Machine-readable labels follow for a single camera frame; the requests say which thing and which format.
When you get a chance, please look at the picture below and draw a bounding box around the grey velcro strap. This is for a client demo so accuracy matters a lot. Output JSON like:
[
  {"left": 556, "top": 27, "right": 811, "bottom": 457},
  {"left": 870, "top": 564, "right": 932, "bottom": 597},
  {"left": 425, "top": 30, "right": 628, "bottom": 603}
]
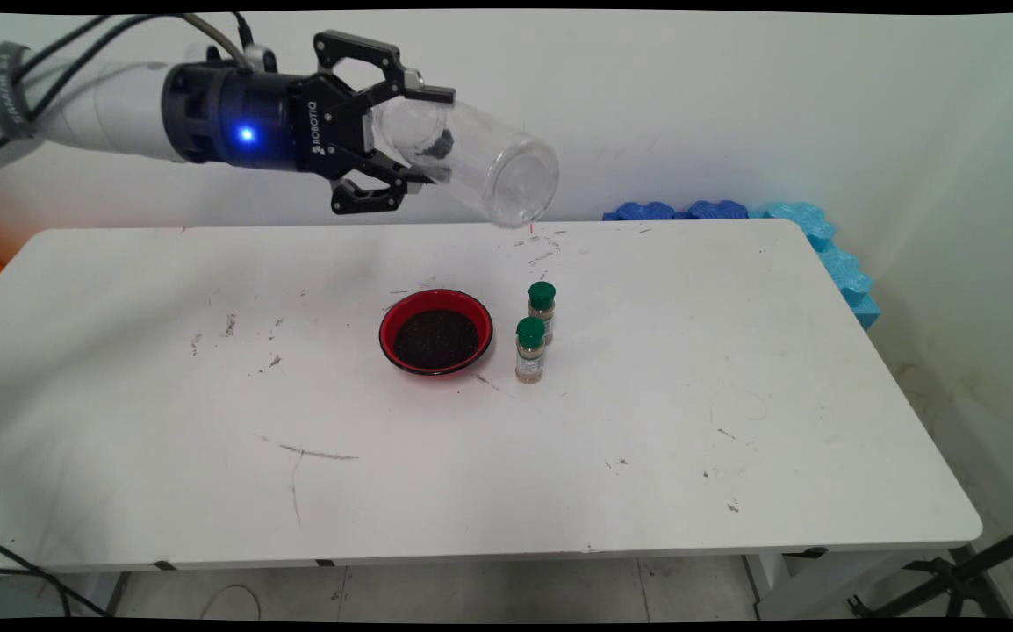
[{"left": 0, "top": 41, "right": 38, "bottom": 141}]

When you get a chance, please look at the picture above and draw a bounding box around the clear plastic jar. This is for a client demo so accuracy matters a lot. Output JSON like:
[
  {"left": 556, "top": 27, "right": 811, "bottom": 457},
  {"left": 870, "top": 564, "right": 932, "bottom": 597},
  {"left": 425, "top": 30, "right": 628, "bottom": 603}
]
[{"left": 370, "top": 92, "right": 560, "bottom": 231}]

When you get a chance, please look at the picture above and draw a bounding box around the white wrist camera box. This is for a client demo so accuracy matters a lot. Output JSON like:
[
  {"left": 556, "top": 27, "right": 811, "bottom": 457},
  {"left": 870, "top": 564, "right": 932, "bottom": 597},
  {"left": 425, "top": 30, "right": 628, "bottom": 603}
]
[{"left": 239, "top": 42, "right": 281, "bottom": 75}]

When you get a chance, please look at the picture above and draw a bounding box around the green cap spice bottle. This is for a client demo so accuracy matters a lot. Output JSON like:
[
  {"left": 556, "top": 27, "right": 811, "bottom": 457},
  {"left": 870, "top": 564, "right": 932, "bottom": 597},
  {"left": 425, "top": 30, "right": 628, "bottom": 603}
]
[
  {"left": 528, "top": 281, "right": 557, "bottom": 345},
  {"left": 514, "top": 316, "right": 548, "bottom": 384}
]

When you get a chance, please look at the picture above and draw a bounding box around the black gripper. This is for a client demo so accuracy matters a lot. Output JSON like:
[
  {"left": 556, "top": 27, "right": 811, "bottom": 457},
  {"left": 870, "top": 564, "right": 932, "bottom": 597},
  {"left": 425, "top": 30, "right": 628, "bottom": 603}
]
[{"left": 162, "top": 30, "right": 456, "bottom": 217}]

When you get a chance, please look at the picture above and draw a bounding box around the red bowl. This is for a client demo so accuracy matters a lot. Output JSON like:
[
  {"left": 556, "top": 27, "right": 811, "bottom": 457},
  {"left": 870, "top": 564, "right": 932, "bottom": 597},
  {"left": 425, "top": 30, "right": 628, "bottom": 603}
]
[{"left": 378, "top": 289, "right": 495, "bottom": 377}]

